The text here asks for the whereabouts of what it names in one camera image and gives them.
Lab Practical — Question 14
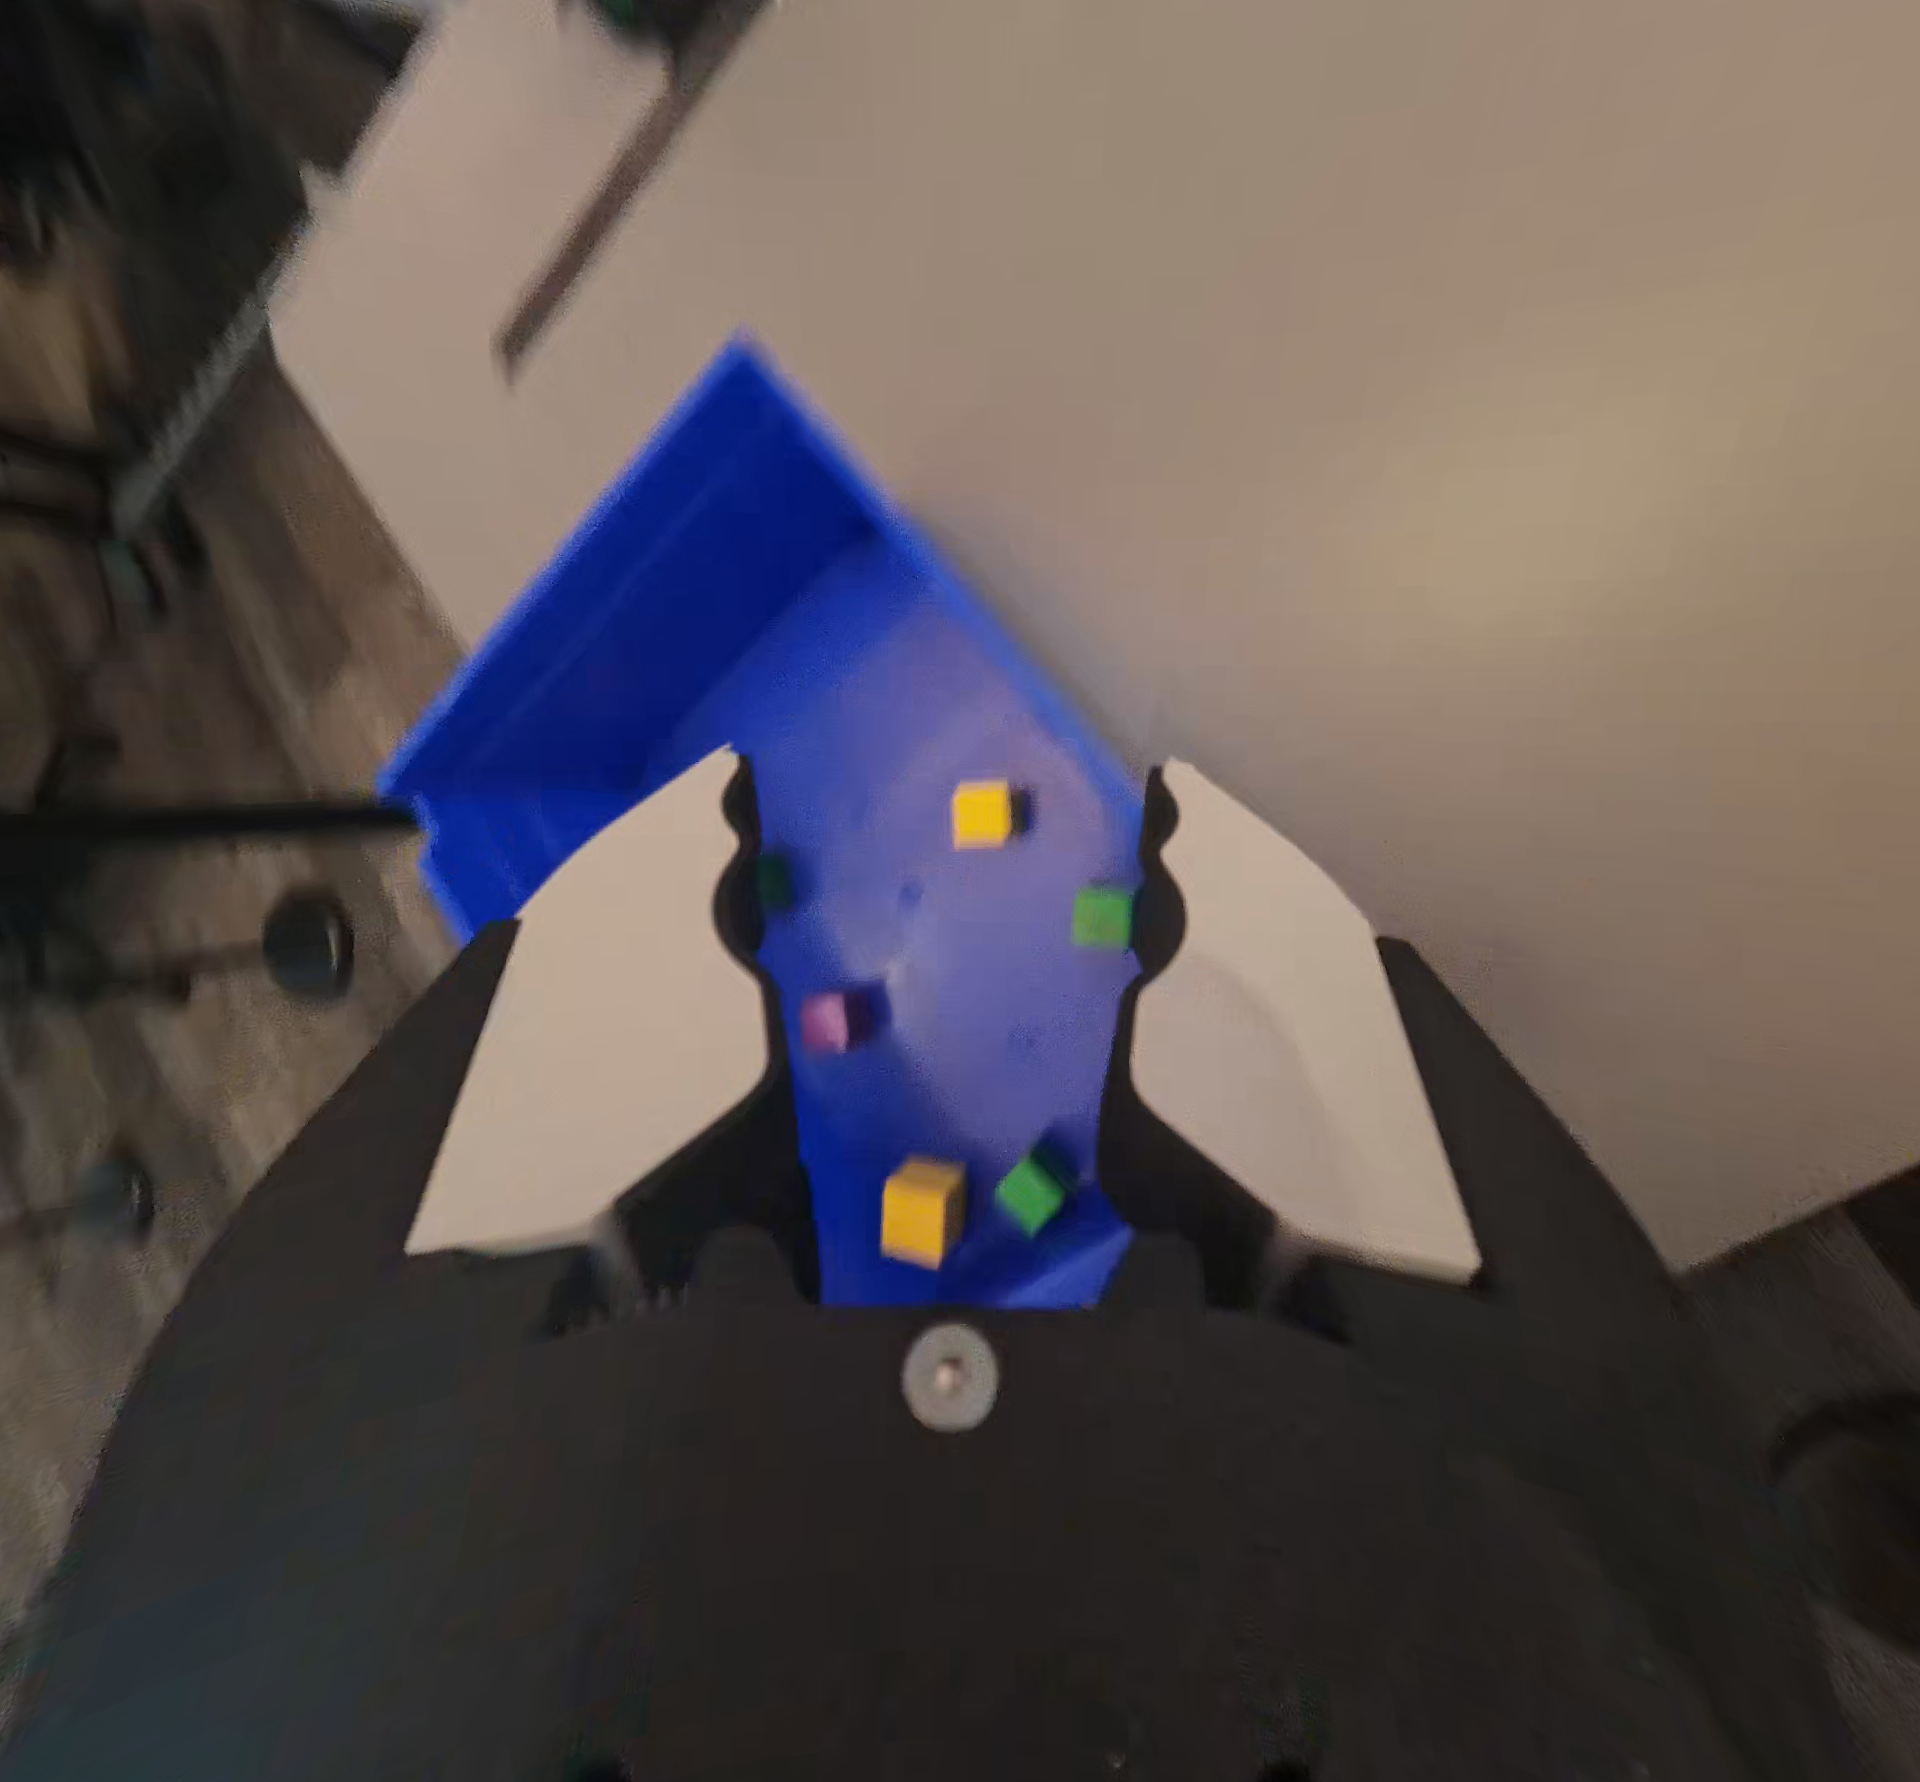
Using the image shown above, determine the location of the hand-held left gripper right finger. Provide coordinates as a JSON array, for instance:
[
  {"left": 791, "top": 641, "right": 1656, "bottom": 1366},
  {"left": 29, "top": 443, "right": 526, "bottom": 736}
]
[{"left": 1100, "top": 758, "right": 1485, "bottom": 1286}]

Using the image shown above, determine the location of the blue plastic bin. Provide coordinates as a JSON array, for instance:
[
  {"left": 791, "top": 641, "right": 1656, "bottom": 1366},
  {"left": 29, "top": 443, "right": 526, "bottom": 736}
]
[{"left": 378, "top": 333, "right": 1147, "bottom": 1311}]

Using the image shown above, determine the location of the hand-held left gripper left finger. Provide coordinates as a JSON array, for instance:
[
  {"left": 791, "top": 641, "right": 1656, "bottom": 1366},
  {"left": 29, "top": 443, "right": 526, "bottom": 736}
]
[{"left": 404, "top": 745, "right": 798, "bottom": 1259}]

